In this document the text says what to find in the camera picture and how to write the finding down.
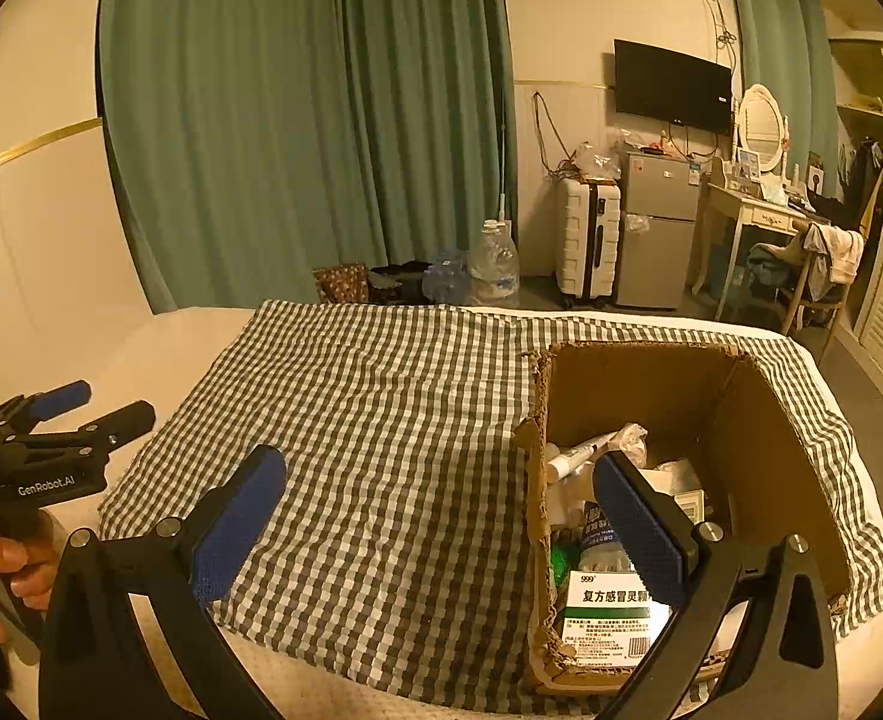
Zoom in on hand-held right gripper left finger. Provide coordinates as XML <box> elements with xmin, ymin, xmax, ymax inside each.
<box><xmin>37</xmin><ymin>444</ymin><xmax>289</xmax><ymax>720</ymax></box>

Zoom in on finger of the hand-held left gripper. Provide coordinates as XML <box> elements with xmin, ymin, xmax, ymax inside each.
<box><xmin>2</xmin><ymin>400</ymin><xmax>158</xmax><ymax>467</ymax></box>
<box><xmin>0</xmin><ymin>379</ymin><xmax>93</xmax><ymax>434</ymax></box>

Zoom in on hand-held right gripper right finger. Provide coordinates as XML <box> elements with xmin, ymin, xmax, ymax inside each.
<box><xmin>593</xmin><ymin>450</ymin><xmax>840</xmax><ymax>720</ymax></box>

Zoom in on brown cardboard box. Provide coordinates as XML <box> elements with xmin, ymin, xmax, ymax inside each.
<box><xmin>512</xmin><ymin>341</ymin><xmax>855</xmax><ymax>698</ymax></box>

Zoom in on white tube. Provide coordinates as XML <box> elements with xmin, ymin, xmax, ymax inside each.
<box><xmin>545</xmin><ymin>433</ymin><xmax>623</xmax><ymax>482</ymax></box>

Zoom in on green white medicine box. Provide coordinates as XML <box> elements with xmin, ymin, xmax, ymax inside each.
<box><xmin>557</xmin><ymin>568</ymin><xmax>675</xmax><ymax>665</ymax></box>

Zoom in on grey white checked cloth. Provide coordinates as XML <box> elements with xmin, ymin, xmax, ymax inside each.
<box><xmin>97</xmin><ymin>298</ymin><xmax>883</xmax><ymax>642</ymax></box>

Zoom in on brown patterned bag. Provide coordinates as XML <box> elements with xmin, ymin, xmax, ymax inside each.
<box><xmin>313</xmin><ymin>262</ymin><xmax>371</xmax><ymax>306</ymax></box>

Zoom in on wooden chair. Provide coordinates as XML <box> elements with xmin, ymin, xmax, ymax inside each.
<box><xmin>749</xmin><ymin>221</ymin><xmax>866</xmax><ymax>335</ymax></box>

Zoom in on black bag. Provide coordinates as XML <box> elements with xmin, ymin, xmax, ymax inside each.
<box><xmin>367</xmin><ymin>261</ymin><xmax>435</xmax><ymax>305</ymax></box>

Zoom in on white suitcase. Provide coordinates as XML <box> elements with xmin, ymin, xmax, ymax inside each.
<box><xmin>556</xmin><ymin>178</ymin><xmax>623</xmax><ymax>308</ymax></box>

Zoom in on grey mini fridge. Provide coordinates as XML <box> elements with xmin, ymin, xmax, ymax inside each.
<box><xmin>615</xmin><ymin>150</ymin><xmax>701</xmax><ymax>310</ymax></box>

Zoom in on large clear water jug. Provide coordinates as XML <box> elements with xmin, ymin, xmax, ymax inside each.
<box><xmin>467</xmin><ymin>219</ymin><xmax>521</xmax><ymax>307</ymax></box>

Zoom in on crumpled clear plastic bottles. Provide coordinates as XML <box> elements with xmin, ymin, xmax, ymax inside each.
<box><xmin>421</xmin><ymin>255</ymin><xmax>473</xmax><ymax>305</ymax></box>

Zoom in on green curtain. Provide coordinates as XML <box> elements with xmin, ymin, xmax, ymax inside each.
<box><xmin>722</xmin><ymin>0</ymin><xmax>840</xmax><ymax>188</ymax></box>
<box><xmin>100</xmin><ymin>0</ymin><xmax>518</xmax><ymax>312</ymax></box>

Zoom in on white dressing table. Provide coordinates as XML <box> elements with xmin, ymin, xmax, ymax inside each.
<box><xmin>692</xmin><ymin>180</ymin><xmax>833</xmax><ymax>320</ymax></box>

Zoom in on pale crumpled clothes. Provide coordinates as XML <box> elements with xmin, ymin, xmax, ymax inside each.
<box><xmin>801</xmin><ymin>221</ymin><xmax>866</xmax><ymax>301</ymax></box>

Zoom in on clear plastic bag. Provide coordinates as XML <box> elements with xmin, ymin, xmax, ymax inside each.
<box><xmin>572</xmin><ymin>142</ymin><xmax>623</xmax><ymax>182</ymax></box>

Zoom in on hanging dark clothes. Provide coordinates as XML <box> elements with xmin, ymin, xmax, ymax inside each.
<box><xmin>839</xmin><ymin>139</ymin><xmax>883</xmax><ymax>233</ymax></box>

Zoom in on white oval mirror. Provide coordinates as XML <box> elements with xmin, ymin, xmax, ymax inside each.
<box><xmin>734</xmin><ymin>84</ymin><xmax>788</xmax><ymax>173</ymax></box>

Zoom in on black television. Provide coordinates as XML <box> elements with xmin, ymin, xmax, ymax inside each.
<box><xmin>612</xmin><ymin>37</ymin><xmax>735</xmax><ymax>137</ymax></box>

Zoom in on black wall cable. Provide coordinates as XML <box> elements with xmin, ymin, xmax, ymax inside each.
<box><xmin>533</xmin><ymin>91</ymin><xmax>578</xmax><ymax>173</ymax></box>

